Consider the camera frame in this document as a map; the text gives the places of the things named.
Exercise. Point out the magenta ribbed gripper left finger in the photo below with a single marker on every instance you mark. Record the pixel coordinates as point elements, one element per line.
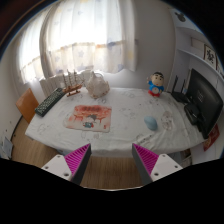
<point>72,166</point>

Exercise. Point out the red paper sheet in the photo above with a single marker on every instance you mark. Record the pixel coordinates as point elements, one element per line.
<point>213,136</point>

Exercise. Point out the black wifi router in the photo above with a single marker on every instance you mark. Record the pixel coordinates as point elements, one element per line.
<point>178,96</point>

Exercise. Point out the wooden model sailing ship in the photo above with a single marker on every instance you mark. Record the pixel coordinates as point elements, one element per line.
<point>73,83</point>

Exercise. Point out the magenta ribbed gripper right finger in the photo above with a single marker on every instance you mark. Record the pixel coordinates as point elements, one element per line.
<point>151,166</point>

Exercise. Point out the black computer keyboard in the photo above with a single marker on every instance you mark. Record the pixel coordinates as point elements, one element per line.
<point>43,108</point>

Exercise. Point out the black computer monitor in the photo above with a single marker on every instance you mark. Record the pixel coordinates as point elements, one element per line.
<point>205,104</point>

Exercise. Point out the orange wooden chair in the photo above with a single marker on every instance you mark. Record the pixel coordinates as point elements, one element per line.
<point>27,104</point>

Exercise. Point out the framed calligraphy picture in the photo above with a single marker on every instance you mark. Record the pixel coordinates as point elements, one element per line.
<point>210,56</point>

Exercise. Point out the cartoon boy figurine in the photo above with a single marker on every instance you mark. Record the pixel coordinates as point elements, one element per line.
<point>155,82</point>

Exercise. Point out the white wall shelf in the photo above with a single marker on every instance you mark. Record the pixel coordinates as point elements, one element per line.
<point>189,54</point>

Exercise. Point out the white star-patterned curtain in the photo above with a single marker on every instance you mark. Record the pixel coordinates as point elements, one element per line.
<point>77,35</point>

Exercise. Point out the white patterned tablecloth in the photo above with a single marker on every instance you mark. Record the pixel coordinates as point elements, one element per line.
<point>129,108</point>

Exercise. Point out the white conch shell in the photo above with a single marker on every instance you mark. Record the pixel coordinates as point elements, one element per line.
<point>97,86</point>

